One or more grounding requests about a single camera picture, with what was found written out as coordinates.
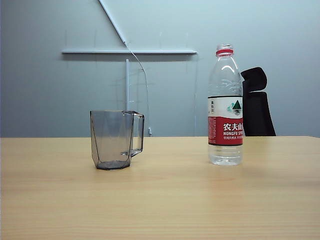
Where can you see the black office chair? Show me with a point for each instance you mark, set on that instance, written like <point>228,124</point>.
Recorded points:
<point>258,112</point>

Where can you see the clear water bottle red label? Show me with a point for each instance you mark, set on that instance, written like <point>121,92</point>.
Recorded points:
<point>225,130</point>

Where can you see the white diagonal wall conduit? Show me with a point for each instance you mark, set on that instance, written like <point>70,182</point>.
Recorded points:
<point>112,21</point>

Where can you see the white vertical wall conduit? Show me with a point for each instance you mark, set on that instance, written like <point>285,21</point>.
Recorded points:
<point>127,82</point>

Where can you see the transparent grey plastic mug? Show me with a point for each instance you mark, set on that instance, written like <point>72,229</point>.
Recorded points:
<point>110,140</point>

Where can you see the white horizontal wall conduit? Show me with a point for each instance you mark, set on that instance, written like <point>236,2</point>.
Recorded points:
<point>100,51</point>

